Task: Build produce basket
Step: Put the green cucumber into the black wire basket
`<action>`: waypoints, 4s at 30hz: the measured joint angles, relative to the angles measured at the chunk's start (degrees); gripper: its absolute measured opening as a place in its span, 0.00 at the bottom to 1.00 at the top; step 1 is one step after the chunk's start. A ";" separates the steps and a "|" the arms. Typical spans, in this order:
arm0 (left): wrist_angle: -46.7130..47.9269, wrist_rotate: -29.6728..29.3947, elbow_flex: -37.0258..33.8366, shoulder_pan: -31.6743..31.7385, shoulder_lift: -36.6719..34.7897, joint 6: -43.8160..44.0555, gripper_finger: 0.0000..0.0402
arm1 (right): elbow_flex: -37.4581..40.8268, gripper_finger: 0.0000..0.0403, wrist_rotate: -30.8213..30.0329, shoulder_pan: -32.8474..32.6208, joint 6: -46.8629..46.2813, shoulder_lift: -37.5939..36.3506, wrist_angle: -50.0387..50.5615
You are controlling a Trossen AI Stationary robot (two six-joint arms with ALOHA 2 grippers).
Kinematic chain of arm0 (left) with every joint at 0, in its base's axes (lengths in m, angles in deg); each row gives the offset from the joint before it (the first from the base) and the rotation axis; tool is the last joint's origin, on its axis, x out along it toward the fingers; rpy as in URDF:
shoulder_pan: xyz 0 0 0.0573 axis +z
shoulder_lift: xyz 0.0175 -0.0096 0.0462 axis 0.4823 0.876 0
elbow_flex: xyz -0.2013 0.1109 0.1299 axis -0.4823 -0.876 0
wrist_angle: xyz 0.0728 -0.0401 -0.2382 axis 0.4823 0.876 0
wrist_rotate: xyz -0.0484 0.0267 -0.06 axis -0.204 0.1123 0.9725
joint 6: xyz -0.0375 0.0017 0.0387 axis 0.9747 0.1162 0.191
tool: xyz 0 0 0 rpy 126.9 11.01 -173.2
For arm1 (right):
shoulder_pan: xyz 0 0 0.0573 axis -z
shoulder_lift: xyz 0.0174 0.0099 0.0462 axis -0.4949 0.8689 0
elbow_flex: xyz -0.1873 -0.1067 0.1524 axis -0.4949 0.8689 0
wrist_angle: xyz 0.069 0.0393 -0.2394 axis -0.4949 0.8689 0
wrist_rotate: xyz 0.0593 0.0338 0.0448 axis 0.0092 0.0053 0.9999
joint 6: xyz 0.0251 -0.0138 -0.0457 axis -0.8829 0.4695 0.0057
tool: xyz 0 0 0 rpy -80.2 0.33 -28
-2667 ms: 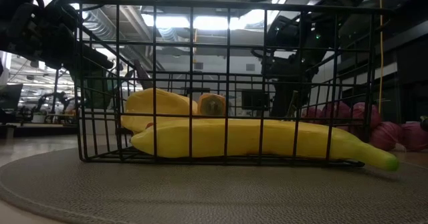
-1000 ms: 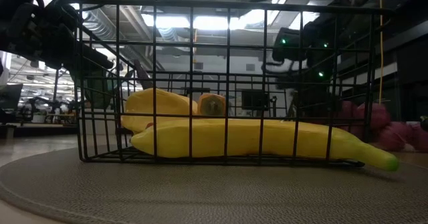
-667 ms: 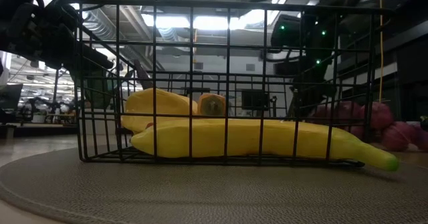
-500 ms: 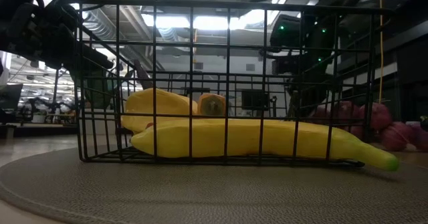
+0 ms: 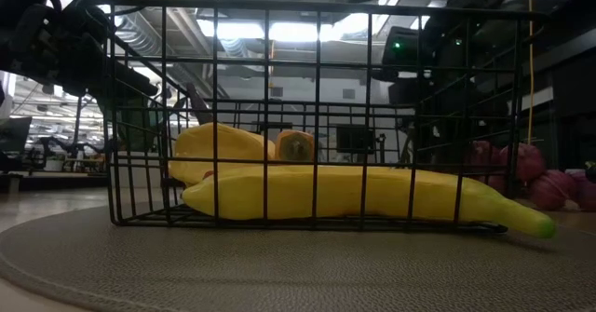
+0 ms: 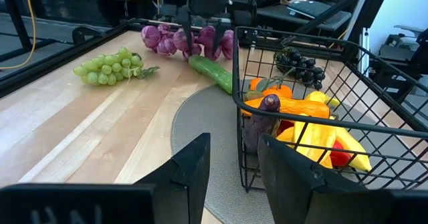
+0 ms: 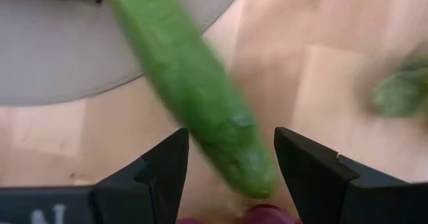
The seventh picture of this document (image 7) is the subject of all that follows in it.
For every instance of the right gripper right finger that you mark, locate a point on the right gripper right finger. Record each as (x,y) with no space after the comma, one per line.
(334,197)

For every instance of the green grapes bunch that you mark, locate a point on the green grapes bunch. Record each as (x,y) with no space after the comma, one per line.
(401,93)

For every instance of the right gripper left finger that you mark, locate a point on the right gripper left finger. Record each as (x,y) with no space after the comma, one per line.
(133,200)

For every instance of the green cucumber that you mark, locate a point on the green cucumber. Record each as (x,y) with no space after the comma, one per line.
(194,83)

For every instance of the grey round mat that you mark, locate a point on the grey round mat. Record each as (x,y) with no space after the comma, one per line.
(67,50)

